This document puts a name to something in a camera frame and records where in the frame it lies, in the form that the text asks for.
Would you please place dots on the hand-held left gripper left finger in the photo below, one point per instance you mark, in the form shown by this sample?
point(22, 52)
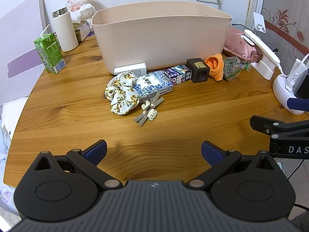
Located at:
point(96, 150)

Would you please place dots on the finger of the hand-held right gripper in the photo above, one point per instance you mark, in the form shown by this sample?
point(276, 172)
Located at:
point(270, 125)
point(298, 103)

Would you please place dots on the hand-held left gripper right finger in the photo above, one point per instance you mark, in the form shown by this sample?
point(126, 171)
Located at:
point(209, 151)

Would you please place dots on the white charging base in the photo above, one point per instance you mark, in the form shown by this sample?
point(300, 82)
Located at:
point(282, 90)

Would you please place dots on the floral fabric scrunchie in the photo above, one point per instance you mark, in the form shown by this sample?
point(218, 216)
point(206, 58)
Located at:
point(122, 94)

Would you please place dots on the grey bear hair clip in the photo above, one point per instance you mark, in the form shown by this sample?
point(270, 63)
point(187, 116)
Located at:
point(150, 112)

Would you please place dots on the green clear snack packet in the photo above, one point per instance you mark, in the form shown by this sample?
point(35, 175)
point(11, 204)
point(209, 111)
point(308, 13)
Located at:
point(231, 67)

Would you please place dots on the orange plush toy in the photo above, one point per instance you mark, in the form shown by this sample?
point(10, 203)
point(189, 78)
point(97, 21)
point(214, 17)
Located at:
point(214, 66)

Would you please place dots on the black cube box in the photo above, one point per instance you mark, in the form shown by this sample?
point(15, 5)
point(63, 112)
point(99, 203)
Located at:
point(198, 71)

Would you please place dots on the purple cartoon box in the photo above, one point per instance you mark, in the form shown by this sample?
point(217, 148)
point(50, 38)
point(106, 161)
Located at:
point(177, 75)

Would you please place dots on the pink fabric pouch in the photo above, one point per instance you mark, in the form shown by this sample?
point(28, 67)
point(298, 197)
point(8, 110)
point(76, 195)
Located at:
point(239, 44)

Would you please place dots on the blue white tissue packet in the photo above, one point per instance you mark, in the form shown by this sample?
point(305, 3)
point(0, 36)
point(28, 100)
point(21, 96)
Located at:
point(154, 85)

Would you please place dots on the small white box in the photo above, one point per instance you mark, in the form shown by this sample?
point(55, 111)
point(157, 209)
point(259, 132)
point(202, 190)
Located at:
point(131, 69)

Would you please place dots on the white phone holder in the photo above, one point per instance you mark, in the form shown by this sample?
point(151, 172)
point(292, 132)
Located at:
point(260, 23)

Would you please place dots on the white printed bedding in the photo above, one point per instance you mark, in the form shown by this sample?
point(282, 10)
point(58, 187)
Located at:
point(7, 130)

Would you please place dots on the green drink carton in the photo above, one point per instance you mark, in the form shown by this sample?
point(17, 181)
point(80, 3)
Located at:
point(49, 53)

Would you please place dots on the tissue box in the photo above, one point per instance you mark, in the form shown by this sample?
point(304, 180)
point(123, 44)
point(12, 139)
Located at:
point(83, 30)

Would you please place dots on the white thermos bottle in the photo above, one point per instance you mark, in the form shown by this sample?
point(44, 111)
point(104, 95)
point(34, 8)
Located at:
point(65, 32)

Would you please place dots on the beige plastic storage bin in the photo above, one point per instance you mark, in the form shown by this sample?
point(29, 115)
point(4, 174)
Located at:
point(157, 41)

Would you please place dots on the purple white board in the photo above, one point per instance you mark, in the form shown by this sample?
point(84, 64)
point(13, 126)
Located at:
point(19, 41)

